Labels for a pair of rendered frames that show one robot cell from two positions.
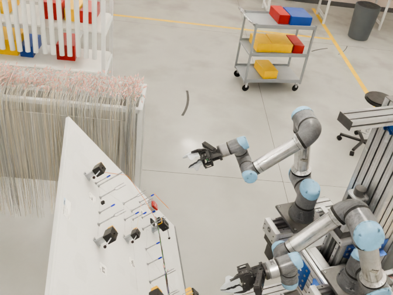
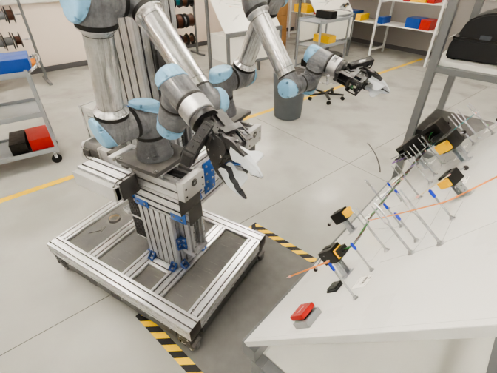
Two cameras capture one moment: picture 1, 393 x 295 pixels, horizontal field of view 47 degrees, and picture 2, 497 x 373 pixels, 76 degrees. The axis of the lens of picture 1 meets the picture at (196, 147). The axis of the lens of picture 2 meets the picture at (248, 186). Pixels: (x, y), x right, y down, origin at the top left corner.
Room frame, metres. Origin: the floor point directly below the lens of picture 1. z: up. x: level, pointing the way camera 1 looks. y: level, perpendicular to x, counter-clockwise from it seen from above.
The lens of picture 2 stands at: (2.28, 0.49, 1.82)
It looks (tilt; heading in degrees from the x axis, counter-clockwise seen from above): 36 degrees down; 236
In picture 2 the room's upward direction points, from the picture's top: straight up
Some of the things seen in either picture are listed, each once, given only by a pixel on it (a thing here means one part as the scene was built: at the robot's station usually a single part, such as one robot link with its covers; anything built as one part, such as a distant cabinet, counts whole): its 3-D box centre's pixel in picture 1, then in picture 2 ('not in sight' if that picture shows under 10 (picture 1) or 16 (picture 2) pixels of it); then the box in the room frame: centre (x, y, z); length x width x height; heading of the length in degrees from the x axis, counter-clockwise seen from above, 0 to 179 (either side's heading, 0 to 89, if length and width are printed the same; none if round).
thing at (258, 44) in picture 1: (268, 48); not in sight; (5.88, -0.79, 0.54); 0.99 x 0.50 x 1.08; 107
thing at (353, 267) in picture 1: (362, 262); (222, 81); (1.51, -0.88, 1.33); 0.13 x 0.12 x 0.14; 12
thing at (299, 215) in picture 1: (303, 208); (152, 143); (1.96, -0.67, 1.21); 0.15 x 0.15 x 0.10
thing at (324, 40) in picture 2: not in sight; (324, 43); (-2.42, -3.94, 0.54); 0.99 x 0.50 x 1.08; 8
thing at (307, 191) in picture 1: (307, 192); (146, 117); (1.97, -0.67, 1.33); 0.13 x 0.12 x 0.14; 13
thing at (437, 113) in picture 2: not in sight; (456, 132); (0.56, -0.13, 1.09); 0.35 x 0.33 x 0.07; 14
